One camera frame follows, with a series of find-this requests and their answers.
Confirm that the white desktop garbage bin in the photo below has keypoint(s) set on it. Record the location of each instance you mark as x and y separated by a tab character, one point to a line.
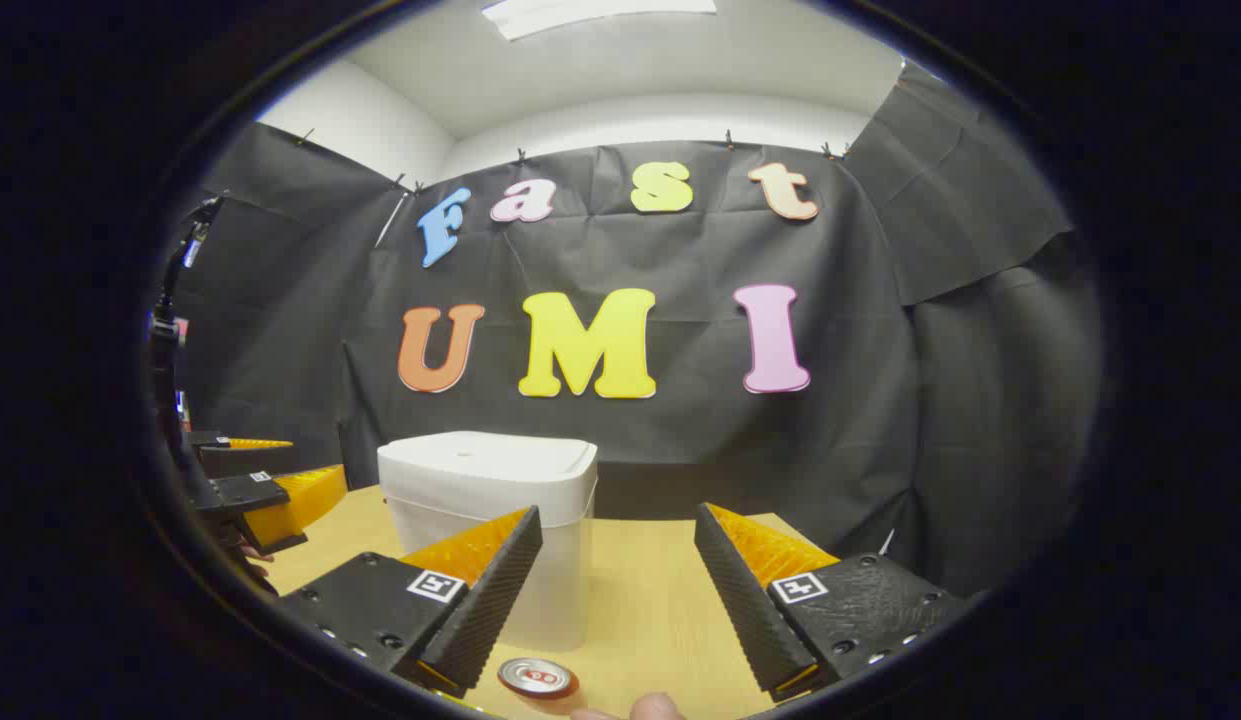
480	480

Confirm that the red pop can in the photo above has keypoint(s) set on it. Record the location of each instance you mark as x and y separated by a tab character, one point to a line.
535	677

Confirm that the black backdrop cloth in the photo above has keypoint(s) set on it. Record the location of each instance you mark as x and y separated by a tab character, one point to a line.
880	400

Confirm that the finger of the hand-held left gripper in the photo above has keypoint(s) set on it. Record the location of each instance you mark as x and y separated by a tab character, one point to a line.
245	495
245	462

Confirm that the ceiling light panel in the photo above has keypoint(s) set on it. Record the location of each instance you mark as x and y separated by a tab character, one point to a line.
590	12

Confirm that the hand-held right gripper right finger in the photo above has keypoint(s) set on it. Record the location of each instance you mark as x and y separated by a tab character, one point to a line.
745	600

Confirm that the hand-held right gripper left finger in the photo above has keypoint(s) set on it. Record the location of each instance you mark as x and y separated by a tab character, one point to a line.
490	600

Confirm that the wooden desktop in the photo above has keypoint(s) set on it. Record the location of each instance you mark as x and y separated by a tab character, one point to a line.
650	600

